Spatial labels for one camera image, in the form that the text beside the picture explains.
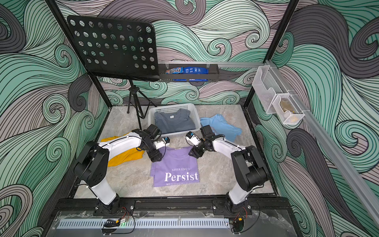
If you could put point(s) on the yellow t-shirt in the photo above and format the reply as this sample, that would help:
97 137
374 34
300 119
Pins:
127 156

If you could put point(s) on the small clear wall bin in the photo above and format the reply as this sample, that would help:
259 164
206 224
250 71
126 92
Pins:
285 109

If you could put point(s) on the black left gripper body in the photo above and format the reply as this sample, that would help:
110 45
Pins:
155 153

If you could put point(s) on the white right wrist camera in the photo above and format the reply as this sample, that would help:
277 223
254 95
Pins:
192 139

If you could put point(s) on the M&M's candy bag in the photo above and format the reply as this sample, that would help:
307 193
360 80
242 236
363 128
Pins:
176 70

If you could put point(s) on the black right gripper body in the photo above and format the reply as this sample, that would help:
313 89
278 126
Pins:
196 150

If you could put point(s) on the black perforated music stand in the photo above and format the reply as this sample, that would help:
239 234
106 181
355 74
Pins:
120 49

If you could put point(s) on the electronics board with wires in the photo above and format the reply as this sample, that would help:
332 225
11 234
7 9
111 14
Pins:
245 224
111 226

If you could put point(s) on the clear plastic wall bin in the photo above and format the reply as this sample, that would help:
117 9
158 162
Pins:
266 88

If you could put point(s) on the blue snack packet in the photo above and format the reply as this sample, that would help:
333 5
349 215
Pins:
195 70

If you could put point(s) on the light blue t-shirt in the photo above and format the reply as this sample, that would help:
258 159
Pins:
219 125

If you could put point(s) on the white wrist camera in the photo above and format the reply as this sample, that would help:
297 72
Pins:
162 142
192 139

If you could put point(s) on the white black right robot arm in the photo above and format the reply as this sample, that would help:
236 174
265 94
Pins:
250 171

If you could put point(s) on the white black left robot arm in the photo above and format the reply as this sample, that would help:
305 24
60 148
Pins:
92 164

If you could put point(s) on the right electronics board with wires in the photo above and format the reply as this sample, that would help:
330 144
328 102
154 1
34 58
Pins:
245 224

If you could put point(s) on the purple Persist t-shirt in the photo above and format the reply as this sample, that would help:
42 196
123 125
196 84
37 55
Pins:
177 167

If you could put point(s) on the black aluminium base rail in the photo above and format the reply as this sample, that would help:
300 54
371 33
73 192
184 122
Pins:
217 205

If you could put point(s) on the left electronics board with wires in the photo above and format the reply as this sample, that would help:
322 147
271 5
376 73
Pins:
111 226

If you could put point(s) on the grey t-shirt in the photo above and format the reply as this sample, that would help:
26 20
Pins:
174 122

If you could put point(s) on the white slotted cable duct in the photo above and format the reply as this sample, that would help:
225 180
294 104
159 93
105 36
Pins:
149 223

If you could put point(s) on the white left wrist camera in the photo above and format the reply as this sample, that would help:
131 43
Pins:
162 142

